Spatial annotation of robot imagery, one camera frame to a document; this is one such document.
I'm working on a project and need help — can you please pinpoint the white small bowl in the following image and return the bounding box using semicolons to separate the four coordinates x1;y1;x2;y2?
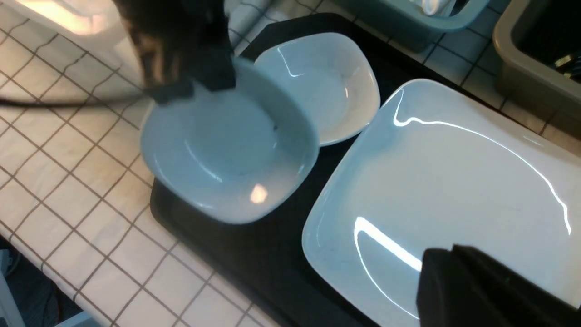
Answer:
140;57;319;225
255;32;380;146

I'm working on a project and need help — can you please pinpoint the white checkered tablecloth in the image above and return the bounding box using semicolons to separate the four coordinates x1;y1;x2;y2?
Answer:
0;0;580;327

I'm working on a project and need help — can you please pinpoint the brown plastic bin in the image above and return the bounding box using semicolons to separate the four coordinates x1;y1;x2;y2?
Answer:
492;0;581;139

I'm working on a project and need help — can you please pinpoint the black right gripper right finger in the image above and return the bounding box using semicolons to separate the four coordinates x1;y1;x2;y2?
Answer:
416;244;581;327

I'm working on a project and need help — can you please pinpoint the black serving tray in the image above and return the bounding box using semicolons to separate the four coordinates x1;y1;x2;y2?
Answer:
150;13;545;327

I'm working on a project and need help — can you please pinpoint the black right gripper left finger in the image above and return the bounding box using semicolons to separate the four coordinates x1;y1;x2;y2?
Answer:
114;0;236;105

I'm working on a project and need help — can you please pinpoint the teal plastic bin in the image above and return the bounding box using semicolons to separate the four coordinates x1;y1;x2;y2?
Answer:
334;0;488;53

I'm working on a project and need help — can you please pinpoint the large white square plate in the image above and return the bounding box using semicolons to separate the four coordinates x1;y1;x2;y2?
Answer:
302;79;581;327

